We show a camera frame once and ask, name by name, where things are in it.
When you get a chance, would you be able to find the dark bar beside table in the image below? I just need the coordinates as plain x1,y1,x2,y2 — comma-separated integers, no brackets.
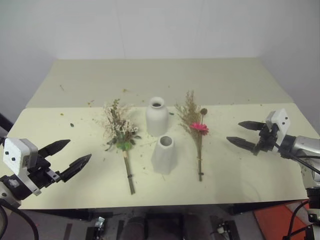
0,112,14,139

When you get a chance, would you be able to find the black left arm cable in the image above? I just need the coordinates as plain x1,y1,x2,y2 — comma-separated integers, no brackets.
0,199,40,240

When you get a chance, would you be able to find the round white bottle vase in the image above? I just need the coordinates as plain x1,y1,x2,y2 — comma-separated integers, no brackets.
145,96,169,137

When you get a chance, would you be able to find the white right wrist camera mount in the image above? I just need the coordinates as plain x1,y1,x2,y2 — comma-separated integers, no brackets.
264,108,291,149

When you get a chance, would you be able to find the faceted white tapered vase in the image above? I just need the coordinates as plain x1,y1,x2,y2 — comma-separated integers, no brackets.
151,135,175,175

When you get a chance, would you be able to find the black table frame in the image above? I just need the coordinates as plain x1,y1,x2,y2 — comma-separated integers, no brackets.
44,201,310,216

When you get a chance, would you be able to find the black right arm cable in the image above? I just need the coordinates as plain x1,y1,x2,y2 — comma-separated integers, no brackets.
273,141,320,176

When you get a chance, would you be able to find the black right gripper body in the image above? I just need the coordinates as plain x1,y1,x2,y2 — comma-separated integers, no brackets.
252,123,281,156

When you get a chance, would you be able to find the black cable under arm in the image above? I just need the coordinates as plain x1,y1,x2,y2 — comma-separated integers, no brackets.
282,199,311,240

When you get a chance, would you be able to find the white dried flower bouquet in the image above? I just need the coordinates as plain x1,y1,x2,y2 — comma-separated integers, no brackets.
99,98,142,196

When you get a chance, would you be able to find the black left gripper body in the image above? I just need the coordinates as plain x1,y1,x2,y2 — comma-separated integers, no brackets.
25,149,63,193

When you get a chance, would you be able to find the orange floor panel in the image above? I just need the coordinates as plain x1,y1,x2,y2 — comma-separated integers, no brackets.
253,199,311,240

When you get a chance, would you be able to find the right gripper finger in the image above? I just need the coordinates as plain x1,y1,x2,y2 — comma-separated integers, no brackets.
226,136,259,152
238,120,266,132

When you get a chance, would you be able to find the pink flower dried bouquet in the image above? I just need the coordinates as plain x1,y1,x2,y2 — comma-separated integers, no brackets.
173,89,210,182

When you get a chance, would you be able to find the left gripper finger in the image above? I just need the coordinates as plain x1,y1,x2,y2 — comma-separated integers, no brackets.
38,139,72,159
60,153,93,183

